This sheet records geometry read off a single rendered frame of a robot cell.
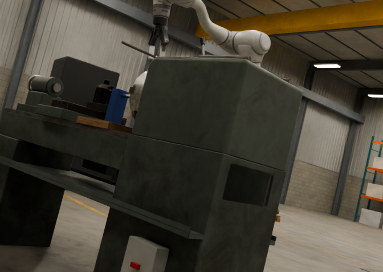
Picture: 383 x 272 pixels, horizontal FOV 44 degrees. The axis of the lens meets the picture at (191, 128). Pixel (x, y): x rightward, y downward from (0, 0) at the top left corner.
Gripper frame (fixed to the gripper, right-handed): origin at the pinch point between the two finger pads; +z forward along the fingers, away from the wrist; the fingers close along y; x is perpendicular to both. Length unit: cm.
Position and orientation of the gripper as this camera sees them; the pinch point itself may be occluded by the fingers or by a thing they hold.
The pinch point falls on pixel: (156, 56)
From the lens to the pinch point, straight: 251.2
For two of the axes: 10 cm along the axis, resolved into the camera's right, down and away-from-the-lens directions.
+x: 8.6, 0.7, 5.0
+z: -1.1, 9.9, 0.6
